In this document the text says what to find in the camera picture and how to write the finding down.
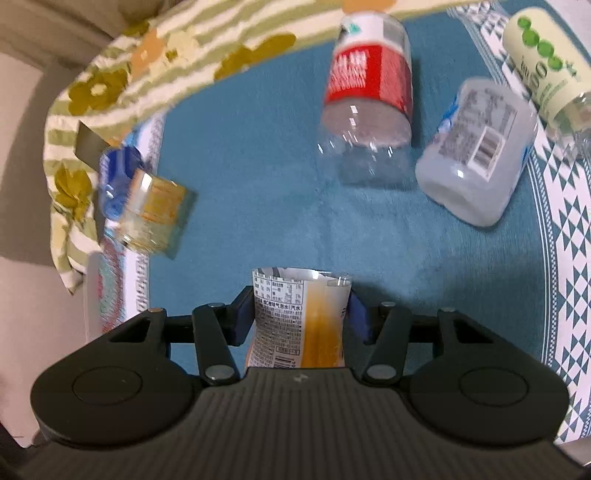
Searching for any orange label cut bottle cup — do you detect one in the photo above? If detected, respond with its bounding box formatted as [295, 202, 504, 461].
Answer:
[245, 267, 352, 369]

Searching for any yellow orange label bottle cup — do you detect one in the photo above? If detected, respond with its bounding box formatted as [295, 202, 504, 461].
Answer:
[115, 169, 197, 259]

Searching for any red label clear bottle cup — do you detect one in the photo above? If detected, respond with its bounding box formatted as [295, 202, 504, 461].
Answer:
[318, 11, 414, 189]

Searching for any white frosted bottle cup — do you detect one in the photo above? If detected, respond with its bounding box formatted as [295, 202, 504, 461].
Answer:
[415, 77, 538, 228]

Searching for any blue label bottle cup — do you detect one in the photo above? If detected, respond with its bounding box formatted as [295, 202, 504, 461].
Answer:
[98, 146, 144, 236]

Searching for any green dot label bottle cup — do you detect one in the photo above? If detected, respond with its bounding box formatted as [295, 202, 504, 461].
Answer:
[503, 7, 590, 160]

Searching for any teal patterned table cloth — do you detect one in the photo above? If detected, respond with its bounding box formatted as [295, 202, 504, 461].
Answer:
[82, 0, 591, 446]

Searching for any grey open laptop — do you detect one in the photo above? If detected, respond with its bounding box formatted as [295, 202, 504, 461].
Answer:
[74, 121, 108, 241]

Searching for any floral striped bed quilt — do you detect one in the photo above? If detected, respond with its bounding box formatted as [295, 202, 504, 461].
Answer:
[43, 1, 451, 293]

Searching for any beige curtain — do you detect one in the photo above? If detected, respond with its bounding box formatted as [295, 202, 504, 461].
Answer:
[0, 0, 177, 69]

